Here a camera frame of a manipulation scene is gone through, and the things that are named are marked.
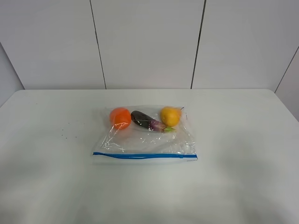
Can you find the clear zip bag blue zipper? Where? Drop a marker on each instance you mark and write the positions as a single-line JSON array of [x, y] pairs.
[[137, 143]]

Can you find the purple toy eggplant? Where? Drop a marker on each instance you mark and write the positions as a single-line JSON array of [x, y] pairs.
[[143, 120]]

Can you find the yellow toy lemon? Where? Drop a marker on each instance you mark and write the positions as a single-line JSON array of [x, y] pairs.
[[170, 116]]

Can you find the orange toy fruit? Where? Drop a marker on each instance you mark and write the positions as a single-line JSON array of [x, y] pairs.
[[120, 118]]

